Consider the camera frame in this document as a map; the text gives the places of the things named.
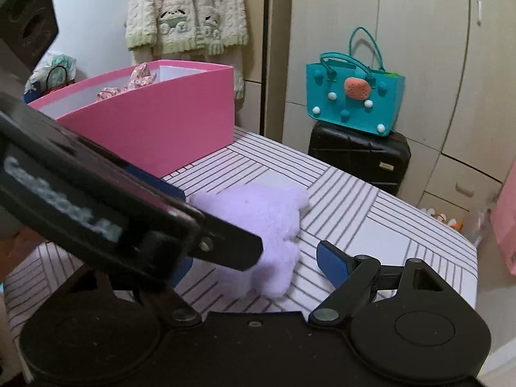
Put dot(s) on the colourful gift bag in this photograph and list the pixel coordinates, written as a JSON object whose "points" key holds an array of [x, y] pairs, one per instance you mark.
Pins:
{"points": [[441, 217]]}

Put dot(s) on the purple plush toy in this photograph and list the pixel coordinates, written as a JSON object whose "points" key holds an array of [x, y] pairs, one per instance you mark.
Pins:
{"points": [[273, 213]]}

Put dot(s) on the teal felt handbag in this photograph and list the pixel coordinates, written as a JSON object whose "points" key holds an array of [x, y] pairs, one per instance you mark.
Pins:
{"points": [[341, 90]]}

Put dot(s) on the black suitcase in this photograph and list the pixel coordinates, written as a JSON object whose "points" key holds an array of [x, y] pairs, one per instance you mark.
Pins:
{"points": [[381, 161]]}

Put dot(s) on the pink floral cloth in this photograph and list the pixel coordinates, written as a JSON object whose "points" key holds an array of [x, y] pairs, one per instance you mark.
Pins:
{"points": [[140, 76]]}

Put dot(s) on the cream knitted cardigan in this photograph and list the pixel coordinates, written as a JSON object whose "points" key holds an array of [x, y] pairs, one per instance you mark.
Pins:
{"points": [[206, 30]]}

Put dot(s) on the beige wardrobe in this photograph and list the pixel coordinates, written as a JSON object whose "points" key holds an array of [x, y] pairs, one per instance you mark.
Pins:
{"points": [[458, 110]]}

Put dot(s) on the pink cardboard storage box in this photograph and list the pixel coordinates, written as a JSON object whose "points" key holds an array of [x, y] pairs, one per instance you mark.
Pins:
{"points": [[184, 115]]}

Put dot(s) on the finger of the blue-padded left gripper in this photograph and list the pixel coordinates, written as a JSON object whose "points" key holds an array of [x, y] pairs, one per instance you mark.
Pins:
{"points": [[155, 232]]}

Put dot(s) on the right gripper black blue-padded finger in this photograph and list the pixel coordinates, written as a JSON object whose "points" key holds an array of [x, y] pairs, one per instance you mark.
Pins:
{"points": [[352, 279]]}

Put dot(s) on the pink tote bag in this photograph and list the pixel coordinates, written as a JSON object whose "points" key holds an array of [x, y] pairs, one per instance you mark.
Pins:
{"points": [[503, 221]]}

